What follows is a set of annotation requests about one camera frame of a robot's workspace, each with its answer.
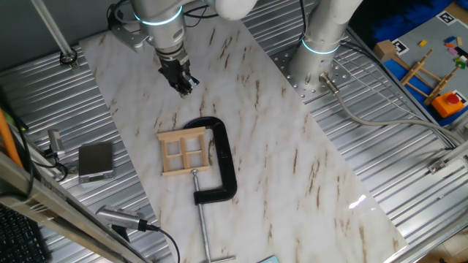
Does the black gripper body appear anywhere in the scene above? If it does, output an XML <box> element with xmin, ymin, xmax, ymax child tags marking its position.
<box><xmin>158</xmin><ymin>54</ymin><xmax>194</xmax><ymax>91</ymax></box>

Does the small wooden window model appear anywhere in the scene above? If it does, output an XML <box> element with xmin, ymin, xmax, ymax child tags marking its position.
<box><xmin>156</xmin><ymin>126</ymin><xmax>213</xmax><ymax>178</ymax></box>

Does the black C-clamp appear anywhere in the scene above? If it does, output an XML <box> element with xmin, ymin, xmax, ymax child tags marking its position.
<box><xmin>182</xmin><ymin>115</ymin><xmax>238</xmax><ymax>263</ymax></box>

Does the silver digital scale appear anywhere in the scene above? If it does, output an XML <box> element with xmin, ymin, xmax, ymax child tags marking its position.
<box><xmin>78</xmin><ymin>141</ymin><xmax>116</xmax><ymax>185</ymax></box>

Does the white marble pattern board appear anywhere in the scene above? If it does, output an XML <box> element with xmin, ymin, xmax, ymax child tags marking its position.
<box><xmin>78</xmin><ymin>14</ymin><xmax>409</xmax><ymax>263</ymax></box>

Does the metal stand rod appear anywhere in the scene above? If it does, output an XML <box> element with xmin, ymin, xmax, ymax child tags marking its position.
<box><xmin>30</xmin><ymin>0</ymin><xmax>80</xmax><ymax>70</ymax></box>

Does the orange pole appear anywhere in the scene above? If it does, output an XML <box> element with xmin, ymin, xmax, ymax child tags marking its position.
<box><xmin>0</xmin><ymin>107</ymin><xmax>23</xmax><ymax>169</ymax></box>

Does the wooden cube block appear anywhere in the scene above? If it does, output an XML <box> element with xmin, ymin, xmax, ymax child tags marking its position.
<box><xmin>373</xmin><ymin>39</ymin><xmax>398</xmax><ymax>63</ymax></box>

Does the black white fiducial marker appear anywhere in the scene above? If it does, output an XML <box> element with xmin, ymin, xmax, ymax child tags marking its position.
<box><xmin>391</xmin><ymin>38</ymin><xmax>410</xmax><ymax>56</ymax></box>
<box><xmin>437</xmin><ymin>10</ymin><xmax>458</xmax><ymax>26</ymax></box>
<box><xmin>452</xmin><ymin>89</ymin><xmax>468</xmax><ymax>107</ymax></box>

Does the blue foam mat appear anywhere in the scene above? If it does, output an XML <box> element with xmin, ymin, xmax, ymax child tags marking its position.
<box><xmin>371</xmin><ymin>0</ymin><xmax>454</xmax><ymax>43</ymax></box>

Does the wooden stick rack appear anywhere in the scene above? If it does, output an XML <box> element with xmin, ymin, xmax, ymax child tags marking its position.
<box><xmin>400</xmin><ymin>48</ymin><xmax>462</xmax><ymax>107</ymax></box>

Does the black keyboard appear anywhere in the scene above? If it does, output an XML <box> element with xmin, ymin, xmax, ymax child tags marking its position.
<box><xmin>0</xmin><ymin>204</ymin><xmax>50</xmax><ymax>263</ymax></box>

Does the grey brick baseplate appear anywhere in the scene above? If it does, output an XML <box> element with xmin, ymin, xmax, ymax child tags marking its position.
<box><xmin>393</xmin><ymin>10</ymin><xmax>468</xmax><ymax>107</ymax></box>

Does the orange box red button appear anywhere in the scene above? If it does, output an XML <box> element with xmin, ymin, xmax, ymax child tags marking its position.
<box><xmin>431</xmin><ymin>91</ymin><xmax>465</xmax><ymax>118</ymax></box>

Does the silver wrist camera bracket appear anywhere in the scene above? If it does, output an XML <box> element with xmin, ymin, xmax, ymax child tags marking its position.
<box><xmin>107</xmin><ymin>20</ymin><xmax>151</xmax><ymax>53</ymax></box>

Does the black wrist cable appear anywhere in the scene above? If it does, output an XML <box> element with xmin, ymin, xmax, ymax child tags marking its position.
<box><xmin>106</xmin><ymin>0</ymin><xmax>220</xmax><ymax>30</ymax></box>

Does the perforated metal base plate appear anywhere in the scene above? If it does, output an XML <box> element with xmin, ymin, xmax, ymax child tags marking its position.
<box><xmin>272</xmin><ymin>43</ymin><xmax>352</xmax><ymax>102</ymax></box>

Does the black base cable bundle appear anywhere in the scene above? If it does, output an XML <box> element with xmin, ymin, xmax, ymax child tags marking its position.
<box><xmin>296</xmin><ymin>0</ymin><xmax>310</xmax><ymax>42</ymax></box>

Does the small silver camera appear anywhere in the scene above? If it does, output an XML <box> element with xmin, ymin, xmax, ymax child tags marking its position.
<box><xmin>46</xmin><ymin>129</ymin><xmax>67</xmax><ymax>155</ymax></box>

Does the silver ridged camera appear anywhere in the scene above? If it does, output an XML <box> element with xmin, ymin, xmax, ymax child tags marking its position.
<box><xmin>95</xmin><ymin>205</ymin><xmax>149</xmax><ymax>232</ymax></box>

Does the black cable connector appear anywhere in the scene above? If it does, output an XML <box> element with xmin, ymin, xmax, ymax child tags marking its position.
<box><xmin>42</xmin><ymin>148</ymin><xmax>69</xmax><ymax>183</ymax></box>

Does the black camera cable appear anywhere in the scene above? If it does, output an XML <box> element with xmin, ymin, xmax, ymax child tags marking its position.
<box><xmin>145</xmin><ymin>223</ymin><xmax>181</xmax><ymax>263</ymax></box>

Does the aluminium frame bar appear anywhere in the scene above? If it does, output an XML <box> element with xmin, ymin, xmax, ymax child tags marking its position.
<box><xmin>0</xmin><ymin>149</ymin><xmax>151</xmax><ymax>263</ymax></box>

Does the thick grey cable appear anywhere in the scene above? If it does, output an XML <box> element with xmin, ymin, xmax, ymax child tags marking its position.
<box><xmin>318</xmin><ymin>72</ymin><xmax>468</xmax><ymax>147</ymax></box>

